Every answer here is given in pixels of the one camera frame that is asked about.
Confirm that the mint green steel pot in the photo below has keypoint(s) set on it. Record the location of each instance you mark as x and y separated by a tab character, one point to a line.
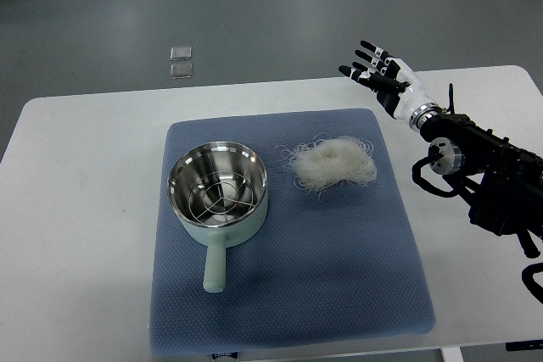
218	161

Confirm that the white vermicelli bundle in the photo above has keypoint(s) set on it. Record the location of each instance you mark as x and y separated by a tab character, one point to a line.
325	163

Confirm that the blue label under table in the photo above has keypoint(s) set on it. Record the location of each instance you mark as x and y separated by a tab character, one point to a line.
231	355

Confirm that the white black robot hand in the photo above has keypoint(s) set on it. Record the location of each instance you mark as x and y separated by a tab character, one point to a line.
398	89

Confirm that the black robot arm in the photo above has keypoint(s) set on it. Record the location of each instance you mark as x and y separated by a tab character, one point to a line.
501	183

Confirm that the wire steaming rack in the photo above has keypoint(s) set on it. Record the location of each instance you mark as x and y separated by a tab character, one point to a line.
220	203

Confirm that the blue textured mat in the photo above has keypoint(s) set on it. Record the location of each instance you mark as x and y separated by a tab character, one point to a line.
336	266

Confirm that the upper metal floor plate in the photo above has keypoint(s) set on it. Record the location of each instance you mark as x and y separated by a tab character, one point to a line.
180	53

